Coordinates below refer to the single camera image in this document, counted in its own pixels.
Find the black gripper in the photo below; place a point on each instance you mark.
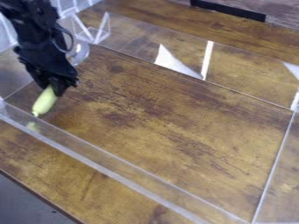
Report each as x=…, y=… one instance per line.
x=47, y=65

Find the green handled metal spoon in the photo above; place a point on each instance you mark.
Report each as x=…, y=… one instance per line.
x=47, y=99

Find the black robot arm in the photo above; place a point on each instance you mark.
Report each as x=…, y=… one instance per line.
x=34, y=19

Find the black bar on table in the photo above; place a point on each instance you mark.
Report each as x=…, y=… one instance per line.
x=249, y=14

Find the clear acrylic enclosure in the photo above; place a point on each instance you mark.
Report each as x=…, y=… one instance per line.
x=179, y=132

